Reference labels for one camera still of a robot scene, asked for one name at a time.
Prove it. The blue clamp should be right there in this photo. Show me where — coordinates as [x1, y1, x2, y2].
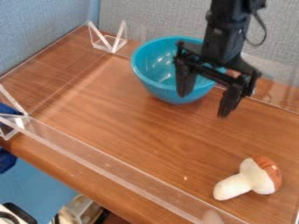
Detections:
[0, 102, 22, 174]

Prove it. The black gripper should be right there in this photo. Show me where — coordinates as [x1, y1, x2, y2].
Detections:
[173, 27, 261, 118]

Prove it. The clear acrylic left bracket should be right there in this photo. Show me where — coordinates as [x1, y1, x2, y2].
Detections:
[0, 84, 28, 141]

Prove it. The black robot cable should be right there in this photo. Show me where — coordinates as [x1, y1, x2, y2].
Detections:
[241, 11, 268, 47]

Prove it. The clear acrylic front barrier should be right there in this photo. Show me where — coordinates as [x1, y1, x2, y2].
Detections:
[0, 112, 249, 224]

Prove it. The blue bowl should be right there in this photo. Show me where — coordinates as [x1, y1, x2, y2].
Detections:
[130, 36, 216, 104]

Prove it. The white brown toy mushroom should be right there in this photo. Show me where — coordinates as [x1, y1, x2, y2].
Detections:
[212, 156, 283, 200]

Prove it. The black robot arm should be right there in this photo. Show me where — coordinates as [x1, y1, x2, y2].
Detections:
[173, 0, 267, 117]

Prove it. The clear acrylic back barrier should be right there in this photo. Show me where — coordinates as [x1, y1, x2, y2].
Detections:
[241, 52, 299, 114]

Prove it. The clear acrylic barrier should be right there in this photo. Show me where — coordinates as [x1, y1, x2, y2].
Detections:
[241, 52, 299, 114]
[0, 112, 249, 224]

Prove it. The black white object below table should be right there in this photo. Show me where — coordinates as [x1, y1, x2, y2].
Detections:
[0, 202, 37, 224]

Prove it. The clear acrylic corner bracket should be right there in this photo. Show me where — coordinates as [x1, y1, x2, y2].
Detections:
[86, 20, 126, 53]

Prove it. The clear box below table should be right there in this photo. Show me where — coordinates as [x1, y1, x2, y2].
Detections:
[50, 194, 102, 224]

